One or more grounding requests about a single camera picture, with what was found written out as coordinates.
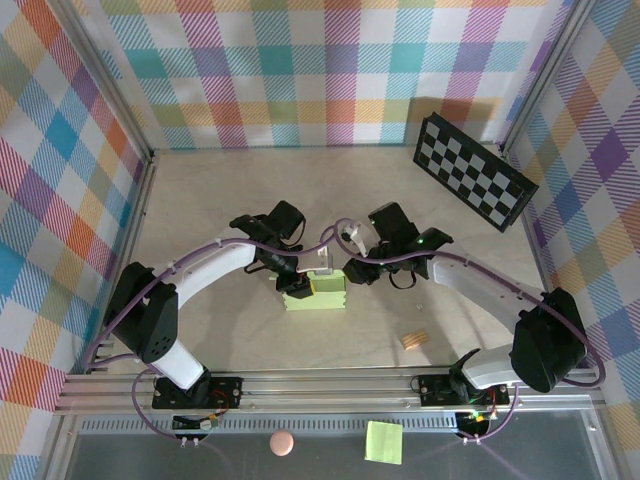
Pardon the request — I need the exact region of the light green paper box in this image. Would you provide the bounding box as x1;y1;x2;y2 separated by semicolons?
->
281;268;349;312

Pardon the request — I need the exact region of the black white checkerboard panel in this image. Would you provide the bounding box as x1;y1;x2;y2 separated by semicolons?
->
412;112;540;234

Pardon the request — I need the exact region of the small wooden piece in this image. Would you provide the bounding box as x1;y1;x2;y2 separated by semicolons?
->
399;329;429;351

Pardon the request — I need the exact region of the slotted metal strip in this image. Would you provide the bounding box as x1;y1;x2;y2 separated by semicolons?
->
78;417;464;435

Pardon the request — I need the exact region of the plaid backdrop cloth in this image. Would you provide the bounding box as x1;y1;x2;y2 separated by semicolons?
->
0;0;151;480
504;0;640;480
79;0;576;150

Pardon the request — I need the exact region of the pink round disc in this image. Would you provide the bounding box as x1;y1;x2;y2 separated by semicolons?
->
269;429;295;457

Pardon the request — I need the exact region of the small circuit board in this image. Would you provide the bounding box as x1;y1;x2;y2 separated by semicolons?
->
171;410;222;432
455;408;496;435

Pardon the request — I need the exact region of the green sticky note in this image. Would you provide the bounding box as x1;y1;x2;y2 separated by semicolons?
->
363;420;404;466

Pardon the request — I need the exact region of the dark glossy panel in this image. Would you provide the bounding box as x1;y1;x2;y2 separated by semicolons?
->
62;410;606;480

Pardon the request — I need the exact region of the purple cable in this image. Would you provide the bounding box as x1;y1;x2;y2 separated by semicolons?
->
321;217;607;445
84;238;324;446

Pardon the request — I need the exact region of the aluminium frame rail wide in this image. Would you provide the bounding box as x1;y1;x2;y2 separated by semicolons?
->
53;367;606;416

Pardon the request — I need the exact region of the aluminium side rail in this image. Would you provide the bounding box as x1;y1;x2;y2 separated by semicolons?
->
84;149;159;376
502;148;574;369

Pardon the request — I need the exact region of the aluminium frame post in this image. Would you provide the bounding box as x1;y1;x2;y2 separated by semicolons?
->
52;0;156;161
499;0;597;154

